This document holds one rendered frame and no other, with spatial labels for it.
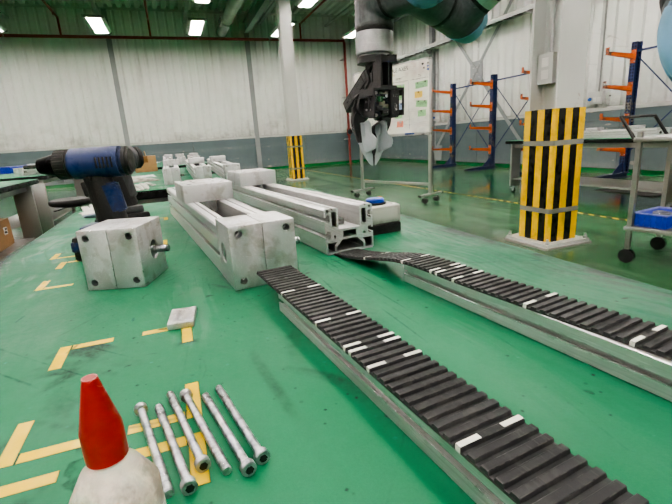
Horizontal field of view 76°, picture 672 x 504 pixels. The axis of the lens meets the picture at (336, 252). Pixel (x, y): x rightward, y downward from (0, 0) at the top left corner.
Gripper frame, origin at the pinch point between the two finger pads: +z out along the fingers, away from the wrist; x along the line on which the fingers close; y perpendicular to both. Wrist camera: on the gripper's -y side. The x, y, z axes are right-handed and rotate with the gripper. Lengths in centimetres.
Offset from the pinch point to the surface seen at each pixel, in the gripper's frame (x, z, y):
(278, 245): -29.4, 10.2, 21.6
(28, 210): -136, 53, -424
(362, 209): -9.0, 8.4, 11.4
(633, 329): -12, 12, 62
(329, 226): -16.6, 10.5, 12.6
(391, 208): 2.0, 10.4, 4.5
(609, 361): -14, 14, 62
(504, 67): 806, -143, -721
